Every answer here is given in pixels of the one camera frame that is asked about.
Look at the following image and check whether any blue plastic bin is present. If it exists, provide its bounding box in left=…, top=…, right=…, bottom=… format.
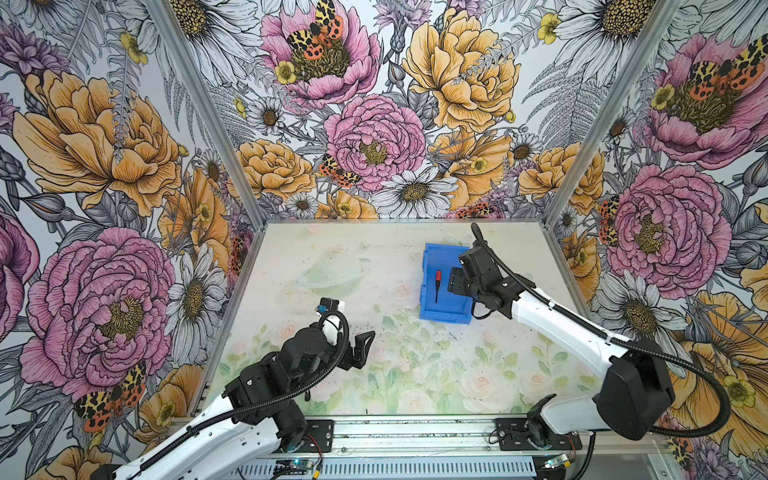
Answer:
left=419, top=243, right=472, bottom=325

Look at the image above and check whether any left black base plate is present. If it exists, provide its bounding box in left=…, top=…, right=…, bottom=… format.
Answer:
left=281, top=419, right=336, bottom=454

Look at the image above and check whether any small board right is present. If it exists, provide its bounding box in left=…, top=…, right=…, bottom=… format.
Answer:
left=542, top=453, right=571, bottom=469

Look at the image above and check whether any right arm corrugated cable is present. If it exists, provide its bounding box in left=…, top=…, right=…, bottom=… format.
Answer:
left=470, top=223, right=733, bottom=439

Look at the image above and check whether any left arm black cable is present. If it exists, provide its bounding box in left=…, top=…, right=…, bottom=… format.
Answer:
left=128, top=310, right=351, bottom=475

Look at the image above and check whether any red handled screwdriver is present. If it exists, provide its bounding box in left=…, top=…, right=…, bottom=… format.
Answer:
left=434, top=269, right=443, bottom=304

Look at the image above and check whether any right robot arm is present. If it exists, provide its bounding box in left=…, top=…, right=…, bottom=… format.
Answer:
left=448, top=245, right=674, bottom=446

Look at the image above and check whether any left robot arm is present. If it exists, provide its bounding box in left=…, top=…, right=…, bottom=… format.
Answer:
left=91, top=315, right=375, bottom=479

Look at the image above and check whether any green circuit board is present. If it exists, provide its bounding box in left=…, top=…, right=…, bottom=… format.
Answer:
left=272, top=458, right=320, bottom=478

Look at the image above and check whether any white slotted cable duct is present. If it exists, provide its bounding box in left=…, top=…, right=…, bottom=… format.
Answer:
left=224, top=456, right=537, bottom=479

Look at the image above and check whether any aluminium mounting rail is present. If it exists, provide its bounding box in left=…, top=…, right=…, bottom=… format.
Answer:
left=167, top=413, right=667, bottom=460

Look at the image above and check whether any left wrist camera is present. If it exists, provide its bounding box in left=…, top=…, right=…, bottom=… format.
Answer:
left=316, top=297, right=345, bottom=316

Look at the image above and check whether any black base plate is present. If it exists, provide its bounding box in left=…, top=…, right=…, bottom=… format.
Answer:
left=281, top=419, right=336, bottom=454
left=489, top=417, right=582, bottom=452

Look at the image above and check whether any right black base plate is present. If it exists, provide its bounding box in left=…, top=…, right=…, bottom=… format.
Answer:
left=489, top=417, right=582, bottom=452

